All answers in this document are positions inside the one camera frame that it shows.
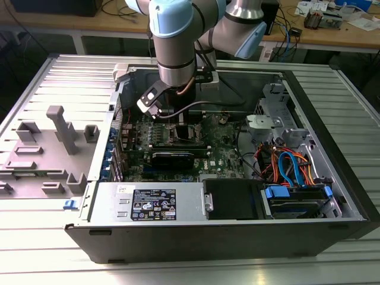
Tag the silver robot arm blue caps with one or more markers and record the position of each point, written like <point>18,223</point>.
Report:
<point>173,53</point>

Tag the CPU socket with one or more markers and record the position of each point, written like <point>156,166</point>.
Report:
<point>196,133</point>

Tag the silver power supply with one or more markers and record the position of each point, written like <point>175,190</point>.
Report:
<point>110,193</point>

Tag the wooden desk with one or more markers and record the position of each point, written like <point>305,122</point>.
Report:
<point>326,38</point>

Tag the black plastic drive cover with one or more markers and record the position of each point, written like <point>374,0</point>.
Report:
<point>231,199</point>

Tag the hard disk blue carrier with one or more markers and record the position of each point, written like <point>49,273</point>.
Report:
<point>292,206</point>

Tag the green motherboard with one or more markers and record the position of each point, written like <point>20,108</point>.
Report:
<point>219,151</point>

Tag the silver metal drive cage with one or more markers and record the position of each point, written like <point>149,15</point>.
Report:
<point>267,124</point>

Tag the silver metal bracket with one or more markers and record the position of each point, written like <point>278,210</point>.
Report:
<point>332,20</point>

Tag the blue expansion slot clip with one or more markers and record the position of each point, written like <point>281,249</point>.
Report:
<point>105,173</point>
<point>109,154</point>
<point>112,135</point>

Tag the black graphics card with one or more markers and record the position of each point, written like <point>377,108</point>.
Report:
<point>172,160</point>

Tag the small black device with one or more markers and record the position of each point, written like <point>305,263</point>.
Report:
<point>295,31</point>

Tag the finned CPU cooler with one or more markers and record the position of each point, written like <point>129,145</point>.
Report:
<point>313,19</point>

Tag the white camera black bracket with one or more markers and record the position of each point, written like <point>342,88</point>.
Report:
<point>209,85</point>

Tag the black monitor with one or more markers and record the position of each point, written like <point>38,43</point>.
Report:
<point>59,7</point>

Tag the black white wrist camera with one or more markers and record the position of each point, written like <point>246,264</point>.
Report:
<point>148,99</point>

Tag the grey plastic parts rack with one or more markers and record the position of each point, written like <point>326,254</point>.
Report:
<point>50,166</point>

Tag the silver coin cell battery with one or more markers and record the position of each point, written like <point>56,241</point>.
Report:
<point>223,120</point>

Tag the white paper sheet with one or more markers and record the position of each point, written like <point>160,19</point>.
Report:
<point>363,24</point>

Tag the black grey PC case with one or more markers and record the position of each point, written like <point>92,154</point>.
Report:
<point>193,242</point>

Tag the blue plastic case latch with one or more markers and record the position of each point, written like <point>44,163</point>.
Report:
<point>70,205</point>

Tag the black upright box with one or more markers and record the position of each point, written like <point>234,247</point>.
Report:
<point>271,17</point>

